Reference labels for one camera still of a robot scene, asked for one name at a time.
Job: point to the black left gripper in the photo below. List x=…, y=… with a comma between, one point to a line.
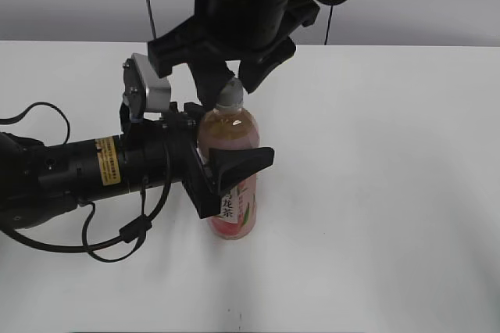
x=164, y=151

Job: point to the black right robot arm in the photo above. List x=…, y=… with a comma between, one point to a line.
x=224, y=13

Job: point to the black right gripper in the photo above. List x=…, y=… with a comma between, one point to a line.
x=207, y=54

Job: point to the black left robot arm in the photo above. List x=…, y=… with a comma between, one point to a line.
x=39, y=182

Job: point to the white bottle cap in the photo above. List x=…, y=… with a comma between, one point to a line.
x=231, y=96

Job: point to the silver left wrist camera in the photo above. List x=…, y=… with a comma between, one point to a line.
x=144, y=90

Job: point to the pink peach oolong tea bottle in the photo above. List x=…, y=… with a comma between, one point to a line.
x=226, y=130

